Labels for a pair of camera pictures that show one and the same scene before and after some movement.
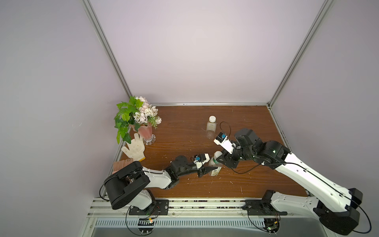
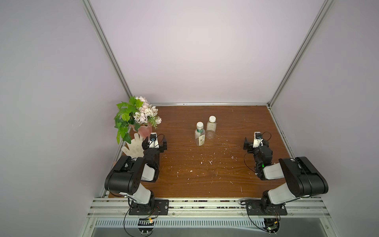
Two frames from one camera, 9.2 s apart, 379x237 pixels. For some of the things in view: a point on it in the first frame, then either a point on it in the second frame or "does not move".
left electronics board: x=146 y=225 does not move
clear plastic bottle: x=211 y=127 does not move
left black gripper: x=203 y=172 → x=161 y=149
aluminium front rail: x=184 y=208 does not move
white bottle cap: x=217 y=154 → x=200 y=125
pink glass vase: x=145 y=132 does not move
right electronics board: x=272 y=224 does not move
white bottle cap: x=212 y=119 does not move
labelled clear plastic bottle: x=213 y=162 → x=200 y=134
